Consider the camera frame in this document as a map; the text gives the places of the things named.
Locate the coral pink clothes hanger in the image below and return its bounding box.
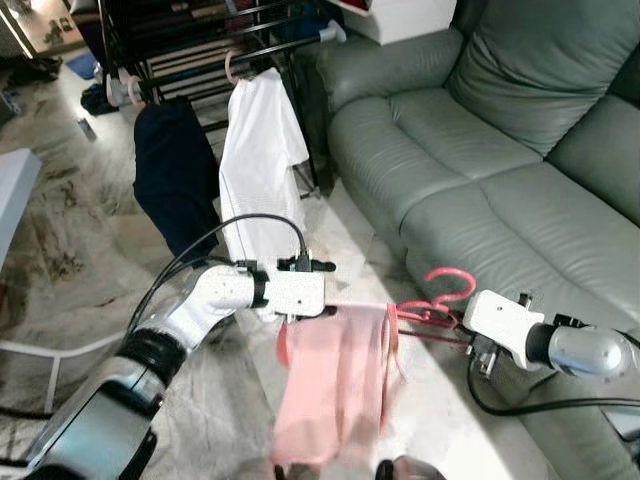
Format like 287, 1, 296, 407
385, 268, 479, 349

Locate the light pink garment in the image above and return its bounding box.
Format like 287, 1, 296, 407
268, 303, 401, 471

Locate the pale pink clothes hanger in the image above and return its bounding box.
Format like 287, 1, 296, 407
225, 50, 244, 86
122, 70, 143, 106

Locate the grey robot right leg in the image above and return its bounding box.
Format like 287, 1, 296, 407
375, 455, 446, 480

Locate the grey-green leather sofa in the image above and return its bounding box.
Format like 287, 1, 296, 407
315, 0, 640, 480

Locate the white shirt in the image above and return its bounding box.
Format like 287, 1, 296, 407
218, 68, 311, 323

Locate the navy blue garment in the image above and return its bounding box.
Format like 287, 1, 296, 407
133, 100, 223, 263

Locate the black metal drying rack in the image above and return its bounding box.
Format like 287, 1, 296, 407
95, 0, 349, 196

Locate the white plastic storage box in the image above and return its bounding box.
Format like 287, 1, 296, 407
335, 0, 459, 46

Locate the black cloth heap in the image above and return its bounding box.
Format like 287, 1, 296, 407
80, 85, 116, 116

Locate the light blue folding table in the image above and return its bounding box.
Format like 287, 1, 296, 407
0, 148, 126, 386

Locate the blue floor mat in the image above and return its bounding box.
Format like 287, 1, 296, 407
70, 50, 101, 79

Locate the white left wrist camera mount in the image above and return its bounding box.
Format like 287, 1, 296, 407
262, 268, 327, 319

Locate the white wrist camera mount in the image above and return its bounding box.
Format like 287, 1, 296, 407
463, 290, 547, 369
262, 268, 327, 319

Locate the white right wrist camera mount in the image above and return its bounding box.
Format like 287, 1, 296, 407
463, 290, 547, 369

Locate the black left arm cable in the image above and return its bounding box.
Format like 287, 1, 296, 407
125, 213, 336, 336

